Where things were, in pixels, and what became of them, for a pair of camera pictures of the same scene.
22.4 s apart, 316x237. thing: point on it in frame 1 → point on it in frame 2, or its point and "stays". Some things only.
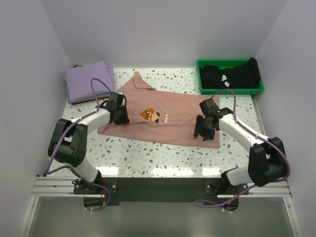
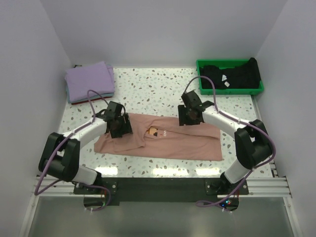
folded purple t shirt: [78, 80] stays
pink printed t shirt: [160, 116] → [164, 137]
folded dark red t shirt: [72, 103] stays
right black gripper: [198, 130] → [183, 120]
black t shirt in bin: [246, 76] stays
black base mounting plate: [161, 190] stays
